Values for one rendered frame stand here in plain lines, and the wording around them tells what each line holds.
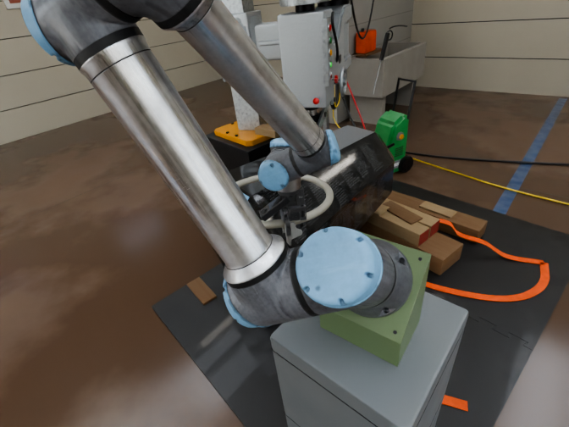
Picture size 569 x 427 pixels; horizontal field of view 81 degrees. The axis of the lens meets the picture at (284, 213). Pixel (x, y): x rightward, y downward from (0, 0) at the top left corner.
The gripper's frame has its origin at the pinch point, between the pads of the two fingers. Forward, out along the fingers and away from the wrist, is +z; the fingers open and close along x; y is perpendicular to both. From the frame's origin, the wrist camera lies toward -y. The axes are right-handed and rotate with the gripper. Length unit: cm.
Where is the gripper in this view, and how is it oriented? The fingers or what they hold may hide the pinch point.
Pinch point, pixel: (286, 238)
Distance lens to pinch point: 121.9
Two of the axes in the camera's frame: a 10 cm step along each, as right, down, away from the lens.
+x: -2.0, -4.7, 8.6
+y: 9.8, -1.7, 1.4
